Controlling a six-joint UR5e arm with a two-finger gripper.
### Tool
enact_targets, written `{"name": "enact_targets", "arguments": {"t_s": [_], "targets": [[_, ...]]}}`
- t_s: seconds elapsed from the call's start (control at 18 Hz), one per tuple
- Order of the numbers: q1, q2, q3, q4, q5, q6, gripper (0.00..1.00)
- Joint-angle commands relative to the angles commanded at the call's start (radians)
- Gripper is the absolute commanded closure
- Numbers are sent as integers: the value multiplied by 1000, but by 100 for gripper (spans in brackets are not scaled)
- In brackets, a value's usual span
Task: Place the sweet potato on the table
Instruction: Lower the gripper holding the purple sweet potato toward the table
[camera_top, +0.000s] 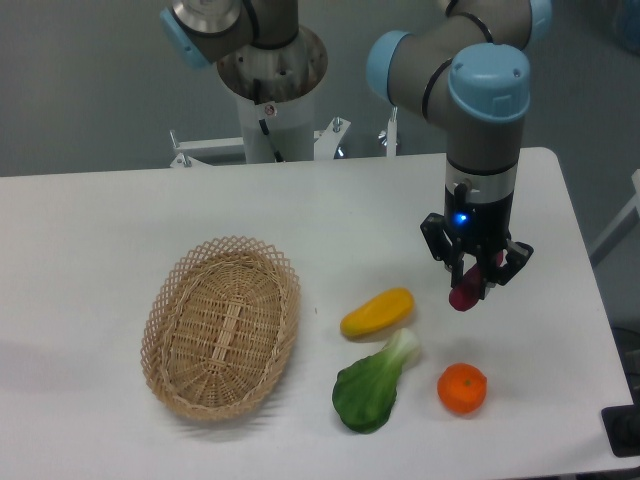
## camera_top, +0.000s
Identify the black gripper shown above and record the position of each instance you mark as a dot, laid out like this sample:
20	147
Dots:
477	213

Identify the purple sweet potato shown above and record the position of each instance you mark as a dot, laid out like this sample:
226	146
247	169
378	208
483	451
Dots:
466	294

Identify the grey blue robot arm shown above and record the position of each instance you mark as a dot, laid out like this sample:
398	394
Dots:
470	77

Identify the yellow mango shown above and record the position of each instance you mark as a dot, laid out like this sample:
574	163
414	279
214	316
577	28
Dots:
386	309

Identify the orange tangerine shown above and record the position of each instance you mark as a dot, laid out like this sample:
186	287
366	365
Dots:
462	388

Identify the green bok choy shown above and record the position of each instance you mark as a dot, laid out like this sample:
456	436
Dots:
365	393

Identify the black device at edge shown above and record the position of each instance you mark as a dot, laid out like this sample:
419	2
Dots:
622	428

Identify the woven wicker basket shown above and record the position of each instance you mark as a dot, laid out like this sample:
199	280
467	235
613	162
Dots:
221	329

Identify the white frame at right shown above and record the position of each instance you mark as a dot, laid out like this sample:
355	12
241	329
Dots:
623	222

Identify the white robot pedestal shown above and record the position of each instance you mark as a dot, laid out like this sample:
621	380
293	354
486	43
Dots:
276	84

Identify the white metal base frame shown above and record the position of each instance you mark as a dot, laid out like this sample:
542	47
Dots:
263	143

